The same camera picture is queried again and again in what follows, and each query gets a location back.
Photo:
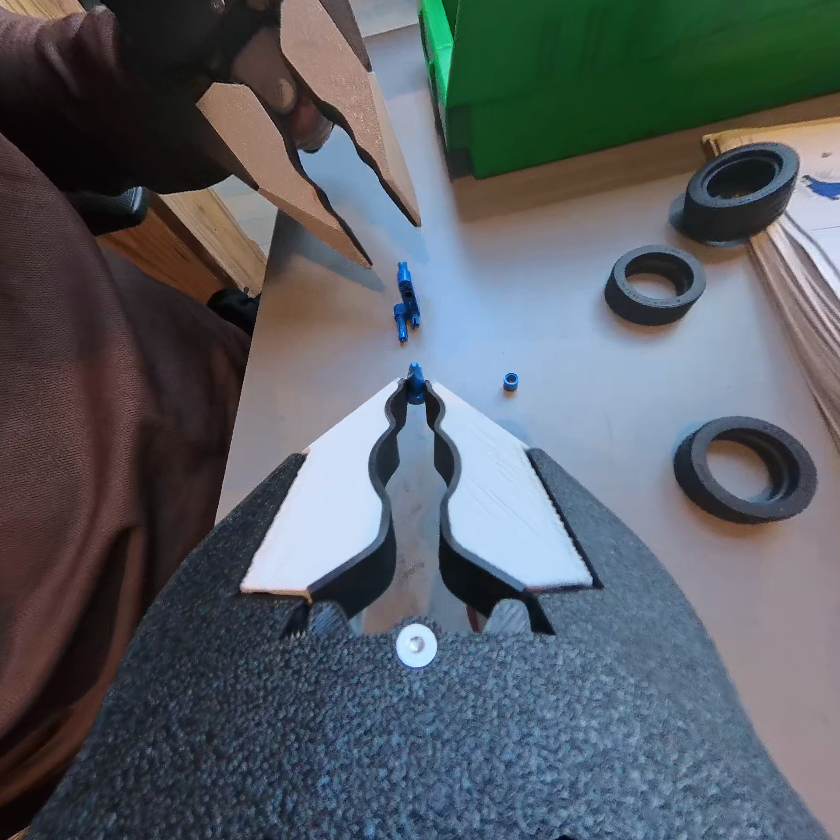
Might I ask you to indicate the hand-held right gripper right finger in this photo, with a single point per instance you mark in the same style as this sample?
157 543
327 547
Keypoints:
512 512

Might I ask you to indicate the person's left hand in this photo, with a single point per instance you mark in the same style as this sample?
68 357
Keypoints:
313 128

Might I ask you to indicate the grey desk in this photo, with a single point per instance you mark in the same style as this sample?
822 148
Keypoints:
558 295

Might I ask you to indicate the black chair armrest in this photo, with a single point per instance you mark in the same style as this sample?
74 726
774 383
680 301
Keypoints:
111 210

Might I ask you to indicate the person's black trousers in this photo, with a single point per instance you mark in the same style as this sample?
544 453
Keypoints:
233 312

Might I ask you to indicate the black toy tyre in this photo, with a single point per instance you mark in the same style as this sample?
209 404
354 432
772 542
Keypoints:
623 305
695 485
709 216

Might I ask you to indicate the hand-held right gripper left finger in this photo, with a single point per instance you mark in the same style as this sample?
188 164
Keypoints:
315 518

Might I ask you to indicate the person's left forearm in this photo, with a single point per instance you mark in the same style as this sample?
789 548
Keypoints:
65 98

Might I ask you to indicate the open instruction booklet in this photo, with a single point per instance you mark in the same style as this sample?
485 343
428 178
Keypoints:
807 275

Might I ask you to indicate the green storage bin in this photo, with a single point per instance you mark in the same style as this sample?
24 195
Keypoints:
623 79

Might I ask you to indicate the blue pin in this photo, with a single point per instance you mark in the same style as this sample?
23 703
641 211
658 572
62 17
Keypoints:
401 327

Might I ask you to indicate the blue wedge piece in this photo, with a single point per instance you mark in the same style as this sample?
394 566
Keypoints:
416 384

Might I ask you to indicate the wooden bench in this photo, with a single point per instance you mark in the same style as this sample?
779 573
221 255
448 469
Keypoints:
197 243

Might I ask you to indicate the blue bush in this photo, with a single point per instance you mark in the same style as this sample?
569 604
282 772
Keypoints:
511 381

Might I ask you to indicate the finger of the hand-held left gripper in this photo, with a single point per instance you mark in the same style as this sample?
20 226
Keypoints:
348 85
262 144

